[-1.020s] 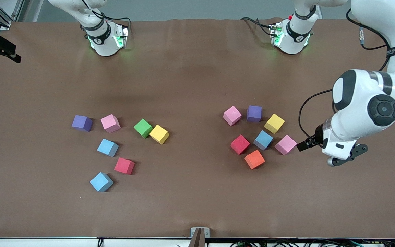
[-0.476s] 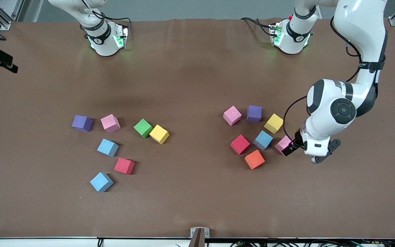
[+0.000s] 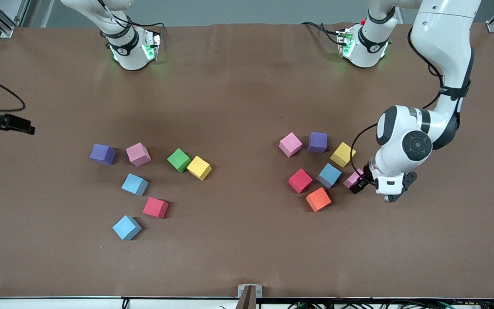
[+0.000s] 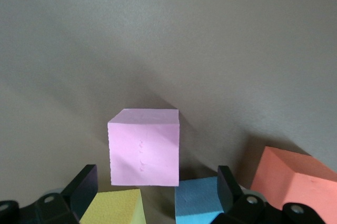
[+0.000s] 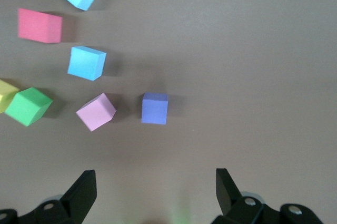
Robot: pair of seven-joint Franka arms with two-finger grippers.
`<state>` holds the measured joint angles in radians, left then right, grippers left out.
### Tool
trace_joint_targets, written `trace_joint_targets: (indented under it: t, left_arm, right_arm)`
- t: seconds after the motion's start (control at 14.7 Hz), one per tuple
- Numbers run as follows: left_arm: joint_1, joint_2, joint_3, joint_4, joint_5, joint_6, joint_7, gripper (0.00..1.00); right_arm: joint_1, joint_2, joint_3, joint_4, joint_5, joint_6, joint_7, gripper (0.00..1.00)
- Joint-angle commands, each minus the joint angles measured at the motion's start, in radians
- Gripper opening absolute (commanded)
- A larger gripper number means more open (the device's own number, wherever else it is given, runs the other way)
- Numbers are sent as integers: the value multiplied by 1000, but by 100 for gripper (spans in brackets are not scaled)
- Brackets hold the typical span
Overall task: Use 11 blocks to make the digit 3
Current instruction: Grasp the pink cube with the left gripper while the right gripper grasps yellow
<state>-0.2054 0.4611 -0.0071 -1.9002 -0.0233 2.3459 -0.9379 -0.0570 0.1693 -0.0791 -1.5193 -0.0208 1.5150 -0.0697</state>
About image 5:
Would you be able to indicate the red foam cube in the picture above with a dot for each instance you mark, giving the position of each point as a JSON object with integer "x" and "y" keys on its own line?
{"x": 37, "y": 26}

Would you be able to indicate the brown table cover sheet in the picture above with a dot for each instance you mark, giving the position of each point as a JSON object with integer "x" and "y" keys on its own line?
{"x": 237, "y": 50}

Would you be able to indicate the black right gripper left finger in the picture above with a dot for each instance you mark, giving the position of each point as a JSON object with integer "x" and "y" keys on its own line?
{"x": 79, "y": 200}

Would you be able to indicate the pink foam cube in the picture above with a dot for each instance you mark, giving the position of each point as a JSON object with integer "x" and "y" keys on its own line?
{"x": 96, "y": 113}

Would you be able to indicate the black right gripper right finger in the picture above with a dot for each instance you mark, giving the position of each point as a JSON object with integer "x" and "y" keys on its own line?
{"x": 229, "y": 195}

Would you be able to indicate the purple foam cube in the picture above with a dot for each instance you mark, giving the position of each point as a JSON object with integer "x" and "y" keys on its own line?
{"x": 154, "y": 109}

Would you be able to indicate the green foam cube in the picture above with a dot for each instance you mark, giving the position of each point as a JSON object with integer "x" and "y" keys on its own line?
{"x": 26, "y": 108}

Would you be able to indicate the yellow foam cube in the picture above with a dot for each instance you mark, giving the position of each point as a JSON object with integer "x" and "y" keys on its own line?
{"x": 5, "y": 95}

